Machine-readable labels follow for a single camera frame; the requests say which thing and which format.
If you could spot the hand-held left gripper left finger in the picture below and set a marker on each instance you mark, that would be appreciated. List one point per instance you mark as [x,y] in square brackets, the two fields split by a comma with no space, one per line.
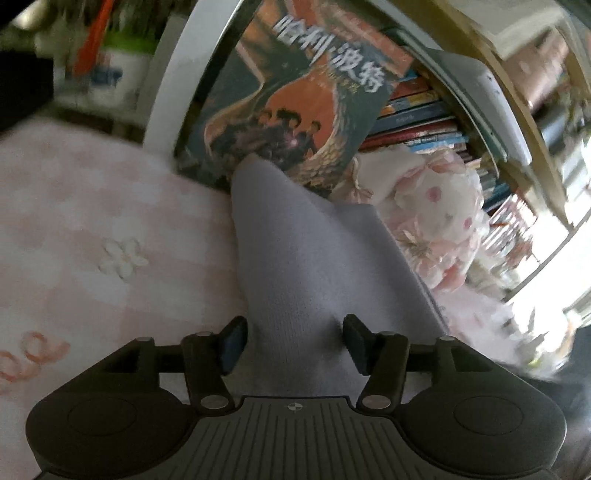
[233,342]

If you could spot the pink checked blanket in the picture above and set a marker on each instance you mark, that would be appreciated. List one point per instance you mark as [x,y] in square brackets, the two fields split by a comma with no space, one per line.
[92,207]

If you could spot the white pink plush toy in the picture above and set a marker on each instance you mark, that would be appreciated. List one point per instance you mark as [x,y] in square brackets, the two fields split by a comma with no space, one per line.
[438,207]

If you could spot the lavender and beige sweater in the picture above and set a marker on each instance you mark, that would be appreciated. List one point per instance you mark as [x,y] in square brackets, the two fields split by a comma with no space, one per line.
[300,258]

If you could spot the orange plastic tool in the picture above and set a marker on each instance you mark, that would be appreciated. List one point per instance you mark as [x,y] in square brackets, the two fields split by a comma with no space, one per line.
[94,37]

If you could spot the white frame post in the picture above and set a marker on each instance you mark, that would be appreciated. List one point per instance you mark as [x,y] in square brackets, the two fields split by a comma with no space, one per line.
[175,69]

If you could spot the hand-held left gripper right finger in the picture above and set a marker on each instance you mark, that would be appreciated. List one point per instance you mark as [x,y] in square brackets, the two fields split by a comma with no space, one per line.
[355,344]

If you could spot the wooden bookshelf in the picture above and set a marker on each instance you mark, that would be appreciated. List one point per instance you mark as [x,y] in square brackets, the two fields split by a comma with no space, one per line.
[521,101]

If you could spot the white tub with green lid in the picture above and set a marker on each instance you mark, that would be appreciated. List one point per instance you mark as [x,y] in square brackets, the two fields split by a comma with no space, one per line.
[115,78]

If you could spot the row of upright books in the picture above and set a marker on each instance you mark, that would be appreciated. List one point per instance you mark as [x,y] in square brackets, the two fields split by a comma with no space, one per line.
[508,217]

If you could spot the illustrated book box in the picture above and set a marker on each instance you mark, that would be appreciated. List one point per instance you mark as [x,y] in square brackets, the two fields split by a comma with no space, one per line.
[286,92]

